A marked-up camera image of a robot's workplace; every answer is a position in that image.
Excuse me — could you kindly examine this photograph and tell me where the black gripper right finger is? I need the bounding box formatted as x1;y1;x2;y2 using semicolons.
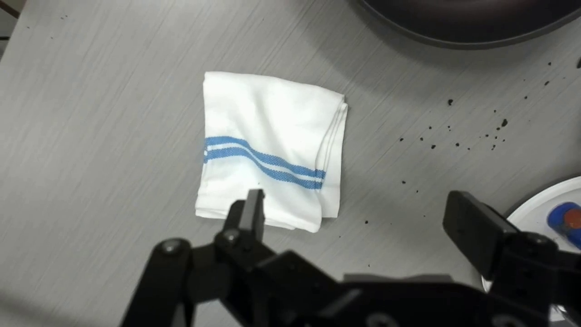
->
441;188;581;327

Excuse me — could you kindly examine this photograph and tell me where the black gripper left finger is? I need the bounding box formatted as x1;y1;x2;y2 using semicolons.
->
120;186;341;327

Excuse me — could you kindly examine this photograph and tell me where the black frying pan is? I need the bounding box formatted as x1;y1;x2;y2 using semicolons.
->
356;0;581;48

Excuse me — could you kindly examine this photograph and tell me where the white round tray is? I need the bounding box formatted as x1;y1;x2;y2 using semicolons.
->
479;174;581;327

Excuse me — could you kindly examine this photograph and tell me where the white towel with blue stripes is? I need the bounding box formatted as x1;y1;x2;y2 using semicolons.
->
192;70;352;234

